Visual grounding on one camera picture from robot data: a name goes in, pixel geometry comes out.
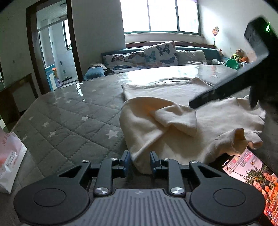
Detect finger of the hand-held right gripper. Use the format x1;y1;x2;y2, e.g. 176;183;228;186
189;86;220;109

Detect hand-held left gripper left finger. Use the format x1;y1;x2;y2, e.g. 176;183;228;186
58;150;131;197

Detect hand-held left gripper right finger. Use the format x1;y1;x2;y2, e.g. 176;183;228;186
150;151;223;196

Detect cream sweatshirt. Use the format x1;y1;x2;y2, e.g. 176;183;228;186
119;76;266;174

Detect brown plush bear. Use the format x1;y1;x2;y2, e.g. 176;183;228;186
231;49;249;63

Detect green plastic bucket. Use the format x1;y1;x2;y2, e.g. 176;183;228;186
225;59;239;70

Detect beige pillow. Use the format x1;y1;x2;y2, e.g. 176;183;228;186
176;50;208;66

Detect teal sofa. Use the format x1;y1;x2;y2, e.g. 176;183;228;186
84;46;239;81

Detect large butterfly print pillow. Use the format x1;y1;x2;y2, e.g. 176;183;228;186
140;41;179;68

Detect grey star quilted table cover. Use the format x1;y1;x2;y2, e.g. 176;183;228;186
10;65;278;196

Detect smartphone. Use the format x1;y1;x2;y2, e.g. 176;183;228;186
222;148;278;226

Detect window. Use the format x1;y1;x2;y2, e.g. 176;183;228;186
120;0;200;34

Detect blue cloth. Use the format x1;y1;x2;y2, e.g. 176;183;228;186
84;67;105;81

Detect blue cabinet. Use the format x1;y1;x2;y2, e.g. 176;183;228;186
44;65;57;90

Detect white pink plastic bag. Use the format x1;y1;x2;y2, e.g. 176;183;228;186
0;128;28;194

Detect wooden cabinet with white panel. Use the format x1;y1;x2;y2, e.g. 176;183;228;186
0;74;38;131

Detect colourful wall toy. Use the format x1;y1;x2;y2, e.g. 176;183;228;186
212;26;220;47

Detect brown door frame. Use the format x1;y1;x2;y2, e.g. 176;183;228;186
26;0;84;96

